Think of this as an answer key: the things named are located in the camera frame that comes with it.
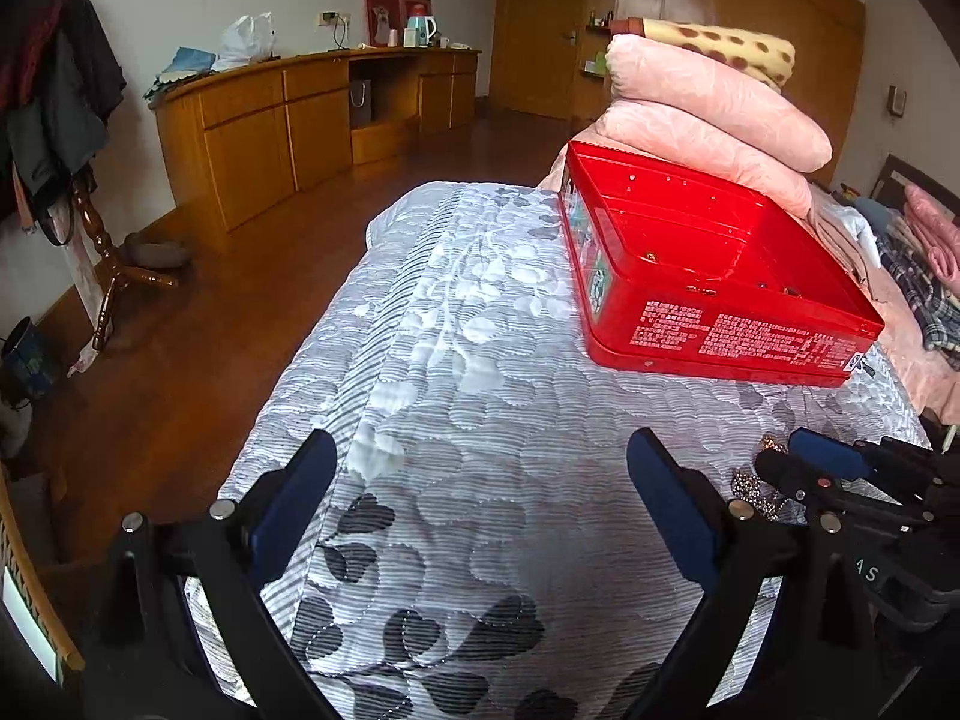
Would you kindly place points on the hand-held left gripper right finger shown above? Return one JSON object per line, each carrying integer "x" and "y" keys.
{"x": 671, "y": 510}

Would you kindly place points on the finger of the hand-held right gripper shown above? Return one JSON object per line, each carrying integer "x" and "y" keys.
{"x": 829, "y": 454}
{"x": 784, "y": 472}

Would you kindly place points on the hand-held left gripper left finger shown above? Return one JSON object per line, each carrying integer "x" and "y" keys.
{"x": 289, "y": 517}

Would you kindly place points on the red tin box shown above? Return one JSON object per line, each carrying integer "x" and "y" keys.
{"x": 712, "y": 330}

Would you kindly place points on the pink bedspread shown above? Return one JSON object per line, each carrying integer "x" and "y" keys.
{"x": 907, "y": 367}

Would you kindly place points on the plaid folded clothes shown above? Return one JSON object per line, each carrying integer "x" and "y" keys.
{"x": 922, "y": 300}

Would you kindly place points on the beige printed cloth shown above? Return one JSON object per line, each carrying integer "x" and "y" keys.
{"x": 836, "y": 240}

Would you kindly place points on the white crumpled cloth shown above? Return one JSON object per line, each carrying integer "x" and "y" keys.
{"x": 862, "y": 229}

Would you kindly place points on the pink folded blanket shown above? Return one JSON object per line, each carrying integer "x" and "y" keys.
{"x": 937, "y": 232}

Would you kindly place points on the wooden chair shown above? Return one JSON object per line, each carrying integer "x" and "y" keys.
{"x": 37, "y": 585}

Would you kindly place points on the dark wooden bed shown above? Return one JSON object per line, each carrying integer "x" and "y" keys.
{"x": 892, "y": 172}

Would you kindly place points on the grey slippers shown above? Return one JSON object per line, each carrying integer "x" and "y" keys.
{"x": 157, "y": 251}

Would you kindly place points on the blue bucket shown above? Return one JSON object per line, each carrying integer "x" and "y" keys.
{"x": 30, "y": 360}

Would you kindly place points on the wooden coat rack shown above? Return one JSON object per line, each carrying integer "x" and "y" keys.
{"x": 105, "y": 262}

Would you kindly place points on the pink folded quilt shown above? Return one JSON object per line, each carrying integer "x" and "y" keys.
{"x": 712, "y": 105}
{"x": 712, "y": 157}

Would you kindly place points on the wooden sideboard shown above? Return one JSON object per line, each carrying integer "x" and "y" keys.
{"x": 247, "y": 150}

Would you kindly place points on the spotted yellow pillow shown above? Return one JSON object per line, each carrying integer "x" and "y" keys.
{"x": 720, "y": 49}

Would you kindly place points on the grey paper bag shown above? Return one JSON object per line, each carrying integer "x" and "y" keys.
{"x": 360, "y": 101}

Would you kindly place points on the blue folded cloth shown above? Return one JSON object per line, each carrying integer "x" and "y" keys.
{"x": 184, "y": 67}

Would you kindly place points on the dark hanging jackets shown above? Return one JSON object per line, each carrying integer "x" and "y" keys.
{"x": 67, "y": 105}

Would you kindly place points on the white plastic bag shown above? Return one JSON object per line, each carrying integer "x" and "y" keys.
{"x": 244, "y": 41}

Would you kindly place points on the white electric kettle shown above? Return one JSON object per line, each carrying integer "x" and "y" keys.
{"x": 424, "y": 28}

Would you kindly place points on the red hanging garment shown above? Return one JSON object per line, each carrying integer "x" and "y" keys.
{"x": 30, "y": 37}

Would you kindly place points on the small wall device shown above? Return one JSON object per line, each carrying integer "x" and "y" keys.
{"x": 898, "y": 100}

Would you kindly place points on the wall socket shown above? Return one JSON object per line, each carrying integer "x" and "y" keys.
{"x": 334, "y": 17}

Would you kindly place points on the large red picture frame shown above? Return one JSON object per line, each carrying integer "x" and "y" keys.
{"x": 381, "y": 11}

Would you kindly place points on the small red picture frame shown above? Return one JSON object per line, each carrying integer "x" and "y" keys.
{"x": 414, "y": 4}

